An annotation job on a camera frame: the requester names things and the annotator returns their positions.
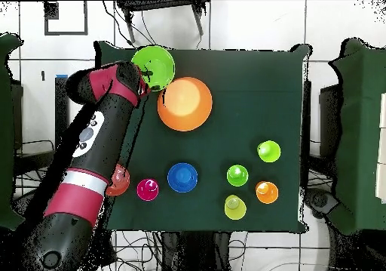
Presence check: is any large light green bowl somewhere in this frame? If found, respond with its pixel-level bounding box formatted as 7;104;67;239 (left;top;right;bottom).
130;45;176;93

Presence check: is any large orange bowl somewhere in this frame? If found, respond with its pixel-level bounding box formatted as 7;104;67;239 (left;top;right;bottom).
157;76;213;132

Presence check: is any dark green tablecloth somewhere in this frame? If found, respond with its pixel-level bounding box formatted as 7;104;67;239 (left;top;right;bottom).
93;40;311;233

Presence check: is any black metal stand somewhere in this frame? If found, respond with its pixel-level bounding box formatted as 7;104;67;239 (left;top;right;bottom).
13;76;71;175
301;80;342;169

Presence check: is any blue bowl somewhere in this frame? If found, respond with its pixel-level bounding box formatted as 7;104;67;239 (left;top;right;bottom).
167;162;199;193

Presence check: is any small red-orange bowl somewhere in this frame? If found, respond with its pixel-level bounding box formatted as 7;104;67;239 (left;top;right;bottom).
105;162;131;197

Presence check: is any red cup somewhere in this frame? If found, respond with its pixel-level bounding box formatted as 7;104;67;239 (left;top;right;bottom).
136;178;160;202

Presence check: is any lime green cup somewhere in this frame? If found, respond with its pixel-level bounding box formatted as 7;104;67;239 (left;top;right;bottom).
256;140;282;164

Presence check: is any neighbouring green covered table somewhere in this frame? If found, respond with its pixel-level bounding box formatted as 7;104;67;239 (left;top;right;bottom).
0;32;28;231
329;38;386;236

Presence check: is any yellow cup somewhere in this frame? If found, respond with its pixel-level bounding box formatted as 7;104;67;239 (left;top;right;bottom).
224;194;247;221

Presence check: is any orange cup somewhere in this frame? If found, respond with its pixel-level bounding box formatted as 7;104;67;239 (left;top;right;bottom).
255;180;280;205

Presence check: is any black camera tripod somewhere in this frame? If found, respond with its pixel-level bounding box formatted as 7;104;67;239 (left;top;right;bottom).
115;0;209;44

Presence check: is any grey square frame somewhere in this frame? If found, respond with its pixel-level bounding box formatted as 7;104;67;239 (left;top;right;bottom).
44;0;89;36

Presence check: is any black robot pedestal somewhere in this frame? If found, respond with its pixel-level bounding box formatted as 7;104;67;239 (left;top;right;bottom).
159;231;233;271

